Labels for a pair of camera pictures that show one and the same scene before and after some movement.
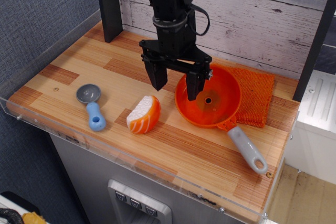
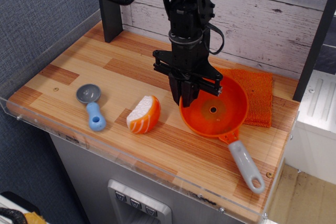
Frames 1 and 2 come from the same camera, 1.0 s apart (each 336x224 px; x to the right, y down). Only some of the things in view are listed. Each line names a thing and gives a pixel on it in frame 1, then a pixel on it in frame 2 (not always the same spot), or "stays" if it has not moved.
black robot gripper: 177,49 → 188,60
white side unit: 312,148 stays
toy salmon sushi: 145,115 stays
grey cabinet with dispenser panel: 112,190 stays
